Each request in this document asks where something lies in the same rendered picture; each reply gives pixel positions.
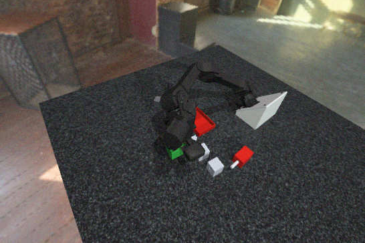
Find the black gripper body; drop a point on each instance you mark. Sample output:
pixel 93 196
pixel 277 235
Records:
pixel 193 150

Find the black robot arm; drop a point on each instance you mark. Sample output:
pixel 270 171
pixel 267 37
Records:
pixel 180 122

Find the red tray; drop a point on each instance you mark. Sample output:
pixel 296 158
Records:
pixel 203 123

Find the red block with white pin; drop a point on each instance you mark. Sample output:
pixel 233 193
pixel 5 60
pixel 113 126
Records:
pixel 242 157

